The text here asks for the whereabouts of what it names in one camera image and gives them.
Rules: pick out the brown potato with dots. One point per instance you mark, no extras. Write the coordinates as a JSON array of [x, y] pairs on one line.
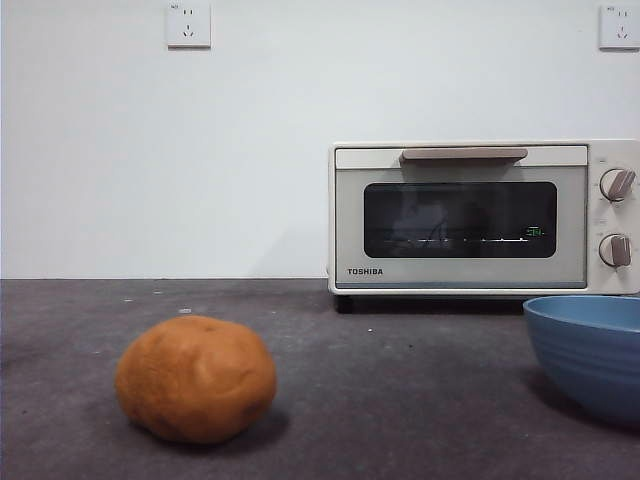
[[195, 380]]

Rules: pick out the blue ribbed bowl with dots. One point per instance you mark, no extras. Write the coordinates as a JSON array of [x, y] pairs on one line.
[[590, 370]]

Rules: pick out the cream toaster oven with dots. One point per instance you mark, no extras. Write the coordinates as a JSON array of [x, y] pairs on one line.
[[615, 280]]

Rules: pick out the beige timer knob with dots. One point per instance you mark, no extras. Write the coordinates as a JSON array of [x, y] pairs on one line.
[[615, 250]]

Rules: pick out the beige temperature knob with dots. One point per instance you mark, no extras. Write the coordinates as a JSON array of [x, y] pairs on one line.
[[616, 185]]

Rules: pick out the white wall socket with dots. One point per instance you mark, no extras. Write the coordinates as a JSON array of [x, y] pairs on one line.
[[620, 27], [189, 25]]

